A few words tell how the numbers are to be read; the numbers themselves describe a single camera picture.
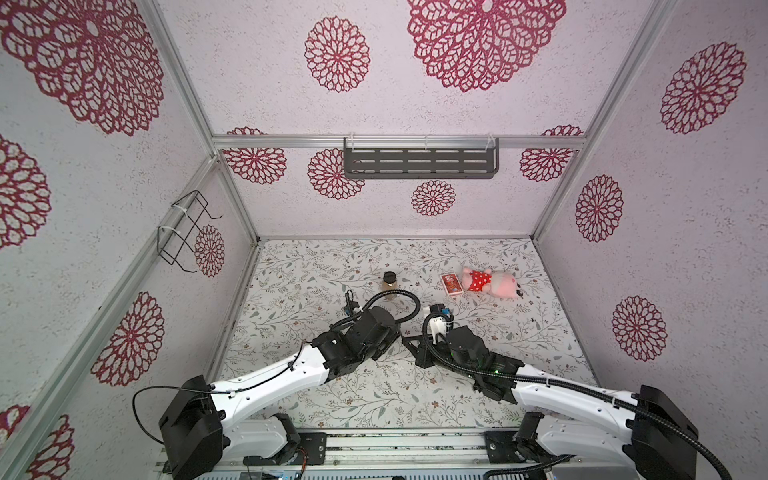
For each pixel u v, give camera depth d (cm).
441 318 68
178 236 75
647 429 41
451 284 105
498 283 99
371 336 57
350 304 71
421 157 95
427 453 74
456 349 58
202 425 39
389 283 97
